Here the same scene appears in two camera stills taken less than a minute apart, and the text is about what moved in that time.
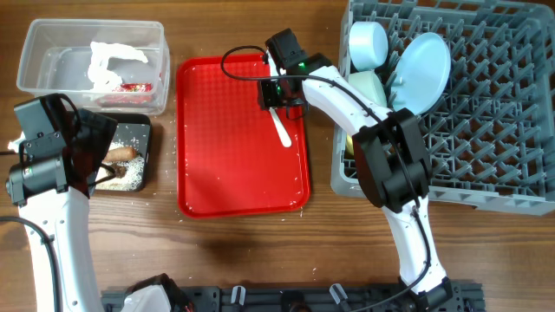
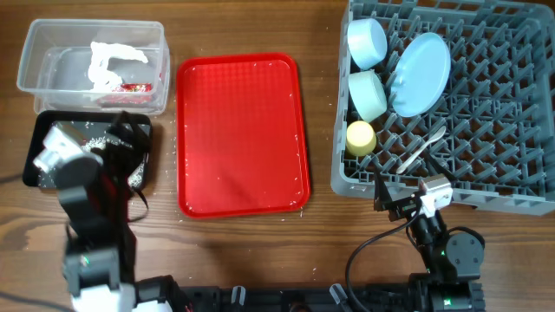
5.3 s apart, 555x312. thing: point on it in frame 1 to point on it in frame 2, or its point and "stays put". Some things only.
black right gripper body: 271,94 to 403,206
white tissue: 101,79 stays put
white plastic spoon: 282,129 to 434,137
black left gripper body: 94,139 to 118,156
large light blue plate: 421,73 stays put
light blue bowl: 368,44 stays put
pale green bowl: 368,85 stays put
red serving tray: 230,159 stays put
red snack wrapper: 134,87 stays put
